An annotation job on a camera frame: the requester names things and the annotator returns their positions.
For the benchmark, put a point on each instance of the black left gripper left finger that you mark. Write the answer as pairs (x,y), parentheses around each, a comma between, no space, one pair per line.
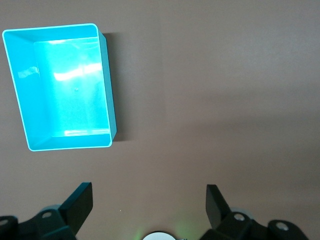
(75,210)

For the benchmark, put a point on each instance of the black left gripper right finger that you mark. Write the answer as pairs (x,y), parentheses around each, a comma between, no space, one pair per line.
(217,212)

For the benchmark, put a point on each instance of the teal plastic storage bin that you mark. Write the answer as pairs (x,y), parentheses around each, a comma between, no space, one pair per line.
(75,100)

